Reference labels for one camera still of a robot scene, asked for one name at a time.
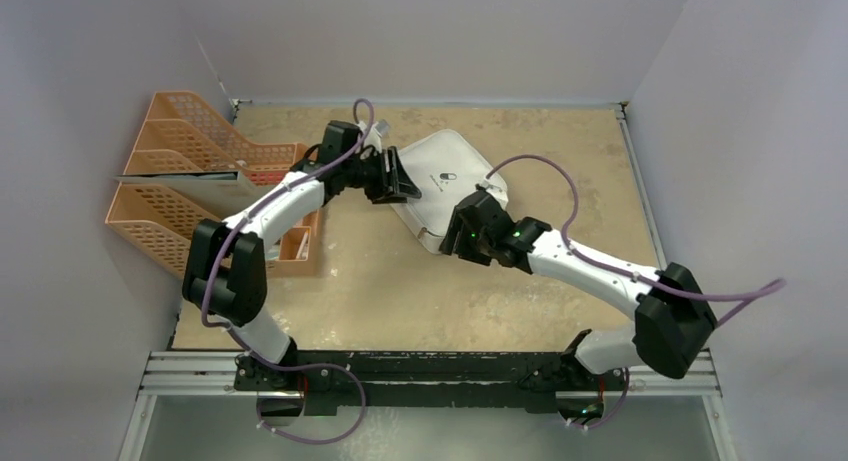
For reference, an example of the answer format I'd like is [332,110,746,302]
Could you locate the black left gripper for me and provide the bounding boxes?
[341,148,419,205]

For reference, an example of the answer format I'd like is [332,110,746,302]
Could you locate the grey medicine kit box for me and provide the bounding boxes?
[392,129,509,255]

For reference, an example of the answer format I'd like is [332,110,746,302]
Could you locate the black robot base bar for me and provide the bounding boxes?
[234,349,624,419]

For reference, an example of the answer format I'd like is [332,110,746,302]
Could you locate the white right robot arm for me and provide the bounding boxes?
[440,190,718,388]

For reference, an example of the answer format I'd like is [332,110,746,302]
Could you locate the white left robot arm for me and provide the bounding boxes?
[182,120,422,390]

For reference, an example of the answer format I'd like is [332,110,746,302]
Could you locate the grey folder in rack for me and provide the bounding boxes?
[115,170,266,218]

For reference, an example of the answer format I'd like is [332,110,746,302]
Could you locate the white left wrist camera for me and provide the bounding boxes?
[358,119,390,152]

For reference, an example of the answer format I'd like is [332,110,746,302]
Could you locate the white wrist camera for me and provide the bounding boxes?
[358,119,390,152]
[478,180,508,197]

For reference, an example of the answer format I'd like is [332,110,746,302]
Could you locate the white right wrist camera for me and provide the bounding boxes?
[478,180,508,197]

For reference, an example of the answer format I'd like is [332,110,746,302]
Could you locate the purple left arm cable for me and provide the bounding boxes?
[200,98,376,373]

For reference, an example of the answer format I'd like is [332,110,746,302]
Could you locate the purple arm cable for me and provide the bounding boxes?
[200,98,376,373]
[485,154,787,327]

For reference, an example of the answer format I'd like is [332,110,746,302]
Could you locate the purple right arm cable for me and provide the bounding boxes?
[485,154,787,327]

